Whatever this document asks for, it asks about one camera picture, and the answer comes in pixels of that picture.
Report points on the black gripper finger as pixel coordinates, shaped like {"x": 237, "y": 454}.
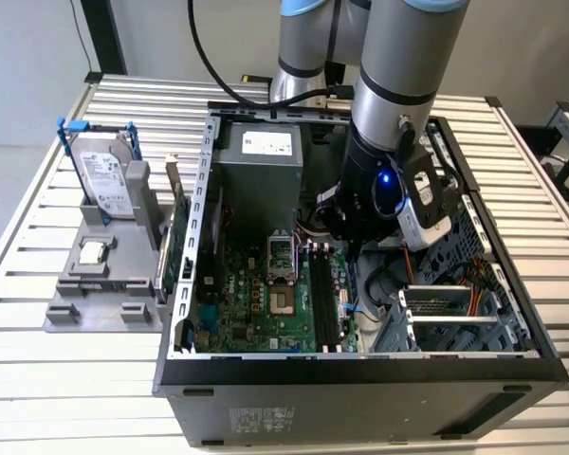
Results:
{"x": 354, "y": 251}

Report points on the silver CPU chip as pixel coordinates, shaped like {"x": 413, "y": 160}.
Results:
{"x": 91, "y": 253}

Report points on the black upright post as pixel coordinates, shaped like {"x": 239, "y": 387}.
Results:
{"x": 109, "y": 38}

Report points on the hard disk in blue carrier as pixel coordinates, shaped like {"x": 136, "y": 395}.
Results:
{"x": 102, "y": 180}

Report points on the green graphics card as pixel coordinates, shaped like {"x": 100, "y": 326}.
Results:
{"x": 175, "y": 246}

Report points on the black RAM slot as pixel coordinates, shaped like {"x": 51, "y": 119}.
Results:
{"x": 332, "y": 298}
{"x": 320, "y": 298}

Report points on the white silver wrist camera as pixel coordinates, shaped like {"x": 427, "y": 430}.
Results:
{"x": 427, "y": 223}

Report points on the grey disk bay cage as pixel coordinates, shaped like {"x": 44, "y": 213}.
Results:
{"x": 455, "y": 303}

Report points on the grey power supply unit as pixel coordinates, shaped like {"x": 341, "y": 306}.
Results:
{"x": 256, "y": 189}

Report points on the black plug yellow tag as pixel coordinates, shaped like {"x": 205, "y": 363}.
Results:
{"x": 253, "y": 78}

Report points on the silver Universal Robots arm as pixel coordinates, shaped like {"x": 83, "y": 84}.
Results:
{"x": 398, "y": 71}

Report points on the thin locking lever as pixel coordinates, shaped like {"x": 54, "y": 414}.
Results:
{"x": 296, "y": 258}

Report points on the CPU socket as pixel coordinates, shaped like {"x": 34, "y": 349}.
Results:
{"x": 282, "y": 299}

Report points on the grey parts rack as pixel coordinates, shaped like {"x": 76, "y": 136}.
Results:
{"x": 123, "y": 256}

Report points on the green motherboard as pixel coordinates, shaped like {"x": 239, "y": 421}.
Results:
{"x": 246, "y": 313}

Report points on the black PC case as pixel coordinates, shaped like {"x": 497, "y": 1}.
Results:
{"x": 351, "y": 407}

